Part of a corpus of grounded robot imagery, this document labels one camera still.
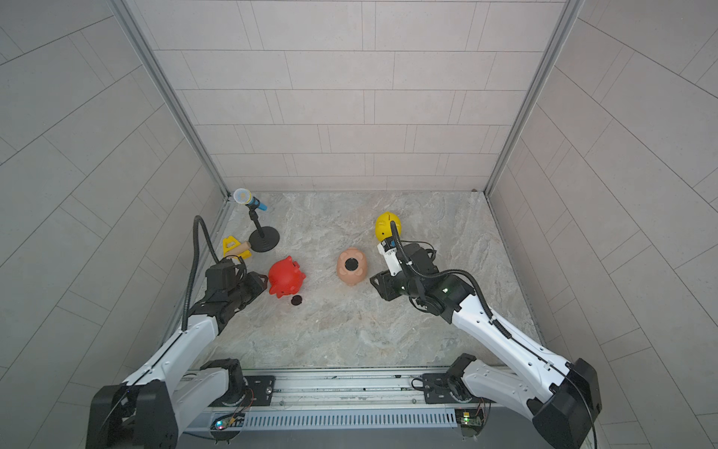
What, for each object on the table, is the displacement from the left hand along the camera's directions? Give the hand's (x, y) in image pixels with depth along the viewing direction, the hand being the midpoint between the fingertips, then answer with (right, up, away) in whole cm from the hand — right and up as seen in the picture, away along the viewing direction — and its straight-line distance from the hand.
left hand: (271, 274), depth 87 cm
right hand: (+33, +1, -13) cm, 35 cm away
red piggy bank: (+5, 0, -2) cm, 5 cm away
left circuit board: (-1, -29, -23) cm, 37 cm away
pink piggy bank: (+24, 0, -2) cm, 25 cm away
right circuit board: (+56, -32, -19) cm, 67 cm away
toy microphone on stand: (-8, +10, +12) cm, 18 cm away
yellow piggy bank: (+35, +15, +9) cm, 39 cm away
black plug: (+8, -8, 0) cm, 11 cm away
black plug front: (+25, +3, 0) cm, 26 cm away
